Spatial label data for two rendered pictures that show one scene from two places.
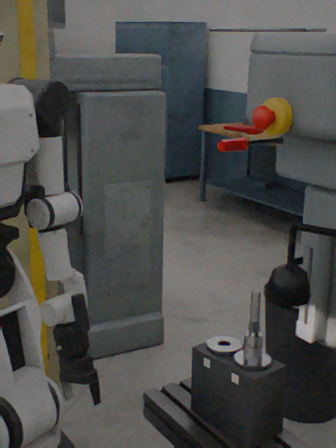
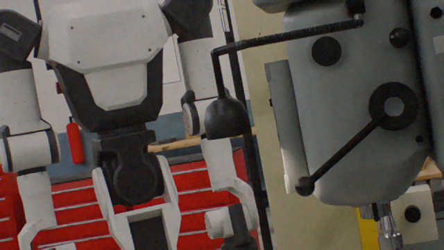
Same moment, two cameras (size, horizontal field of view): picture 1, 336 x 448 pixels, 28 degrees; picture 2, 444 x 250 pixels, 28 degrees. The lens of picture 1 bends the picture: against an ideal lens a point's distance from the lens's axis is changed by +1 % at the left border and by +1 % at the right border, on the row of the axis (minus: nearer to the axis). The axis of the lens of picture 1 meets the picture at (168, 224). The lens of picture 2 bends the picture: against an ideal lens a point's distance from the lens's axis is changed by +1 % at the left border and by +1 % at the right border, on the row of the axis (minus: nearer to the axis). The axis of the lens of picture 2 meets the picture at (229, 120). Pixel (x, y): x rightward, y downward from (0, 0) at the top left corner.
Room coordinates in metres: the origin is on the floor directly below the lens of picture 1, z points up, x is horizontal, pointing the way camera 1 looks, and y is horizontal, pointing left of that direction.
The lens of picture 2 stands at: (0.00, -1.10, 1.54)
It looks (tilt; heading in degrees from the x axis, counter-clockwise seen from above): 3 degrees down; 39
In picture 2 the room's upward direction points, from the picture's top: 10 degrees counter-clockwise
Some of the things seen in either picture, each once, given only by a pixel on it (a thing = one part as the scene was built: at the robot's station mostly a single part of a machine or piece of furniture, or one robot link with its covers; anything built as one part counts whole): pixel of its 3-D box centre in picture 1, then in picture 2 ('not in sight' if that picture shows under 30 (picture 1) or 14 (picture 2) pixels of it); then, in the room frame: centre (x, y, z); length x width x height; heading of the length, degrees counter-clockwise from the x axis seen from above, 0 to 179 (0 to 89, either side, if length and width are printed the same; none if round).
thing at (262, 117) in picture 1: (264, 117); not in sight; (1.07, -0.15, 1.76); 0.04 x 0.03 x 0.04; 32
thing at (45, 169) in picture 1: (48, 180); (204, 86); (1.64, 0.30, 1.52); 0.13 x 0.12 x 0.22; 145
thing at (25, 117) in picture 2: not in sight; (23, 119); (1.28, 0.56, 1.52); 0.13 x 0.12 x 0.22; 147
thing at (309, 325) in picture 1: (315, 284); (288, 126); (1.15, -0.27, 1.44); 0.04 x 0.04 x 0.21; 32
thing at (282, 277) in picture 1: (289, 281); (225, 116); (1.07, -0.21, 1.48); 0.07 x 0.07 x 0.06
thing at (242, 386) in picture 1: (236, 386); not in sight; (1.53, -0.18, 1.01); 0.22 x 0.12 x 0.20; 40
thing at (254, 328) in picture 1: (255, 312); (383, 205); (1.49, -0.22, 1.24); 0.03 x 0.03 x 0.11
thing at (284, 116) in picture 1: (275, 116); not in sight; (1.08, -0.17, 1.76); 0.06 x 0.02 x 0.06; 32
